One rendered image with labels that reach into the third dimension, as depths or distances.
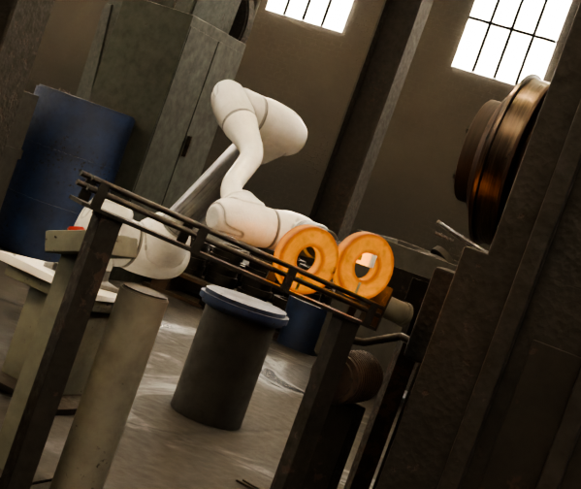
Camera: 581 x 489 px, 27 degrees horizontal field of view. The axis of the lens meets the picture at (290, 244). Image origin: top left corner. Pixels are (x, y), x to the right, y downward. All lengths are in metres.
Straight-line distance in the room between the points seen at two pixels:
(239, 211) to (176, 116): 3.80
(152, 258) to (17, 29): 2.20
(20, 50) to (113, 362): 3.16
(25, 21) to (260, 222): 3.00
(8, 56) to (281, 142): 2.44
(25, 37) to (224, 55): 1.56
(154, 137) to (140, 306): 3.83
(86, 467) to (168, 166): 4.08
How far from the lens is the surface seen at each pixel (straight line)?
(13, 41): 5.76
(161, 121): 6.62
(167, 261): 3.83
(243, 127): 3.36
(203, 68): 6.84
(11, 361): 3.83
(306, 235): 2.71
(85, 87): 11.41
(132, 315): 2.83
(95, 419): 2.88
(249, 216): 2.96
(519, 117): 3.07
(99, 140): 6.50
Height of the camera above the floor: 0.90
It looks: 3 degrees down
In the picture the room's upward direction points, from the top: 20 degrees clockwise
